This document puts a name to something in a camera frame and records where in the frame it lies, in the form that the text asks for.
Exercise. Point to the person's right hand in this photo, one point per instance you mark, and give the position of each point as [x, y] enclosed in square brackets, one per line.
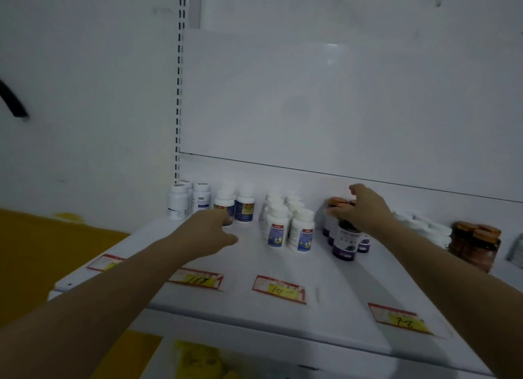
[367, 213]

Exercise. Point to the person's left hand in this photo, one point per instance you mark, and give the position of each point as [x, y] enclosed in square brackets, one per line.
[202, 235]

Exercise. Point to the person's left thumb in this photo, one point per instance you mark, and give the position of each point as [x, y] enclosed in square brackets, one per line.
[229, 239]

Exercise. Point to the person's right thumb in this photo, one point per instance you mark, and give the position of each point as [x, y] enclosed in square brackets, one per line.
[338, 212]

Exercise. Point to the person's right forearm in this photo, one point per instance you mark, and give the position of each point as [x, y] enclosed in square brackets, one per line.
[457, 289]

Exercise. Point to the person's left forearm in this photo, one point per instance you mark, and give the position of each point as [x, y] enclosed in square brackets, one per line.
[94, 309]

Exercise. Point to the white bottle blue yellow label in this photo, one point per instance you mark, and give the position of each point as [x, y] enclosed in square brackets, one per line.
[244, 207]
[224, 205]

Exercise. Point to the white bottle with plain label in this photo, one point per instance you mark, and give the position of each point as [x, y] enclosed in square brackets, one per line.
[188, 185]
[201, 199]
[178, 205]

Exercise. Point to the red yellow price tag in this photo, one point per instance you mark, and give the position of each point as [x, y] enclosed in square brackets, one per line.
[105, 263]
[196, 278]
[399, 318]
[279, 289]

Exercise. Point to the group of white supplement bottles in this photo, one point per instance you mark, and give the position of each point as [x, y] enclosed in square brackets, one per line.
[288, 227]

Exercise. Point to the white metal shelf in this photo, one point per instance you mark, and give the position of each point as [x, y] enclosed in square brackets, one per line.
[327, 284]

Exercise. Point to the cluster of plain white tubs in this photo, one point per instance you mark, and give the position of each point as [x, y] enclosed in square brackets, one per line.
[429, 231]

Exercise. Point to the white shelf back panel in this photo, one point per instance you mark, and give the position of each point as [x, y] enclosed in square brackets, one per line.
[347, 105]

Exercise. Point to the amber jar with orange lid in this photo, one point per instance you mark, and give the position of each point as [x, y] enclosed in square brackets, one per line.
[458, 237]
[480, 252]
[492, 229]

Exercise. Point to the yellow packaged goods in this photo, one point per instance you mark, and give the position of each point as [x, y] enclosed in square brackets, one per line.
[202, 362]

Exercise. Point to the white slotted shelf upright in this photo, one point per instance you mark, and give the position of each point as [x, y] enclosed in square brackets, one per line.
[180, 84]

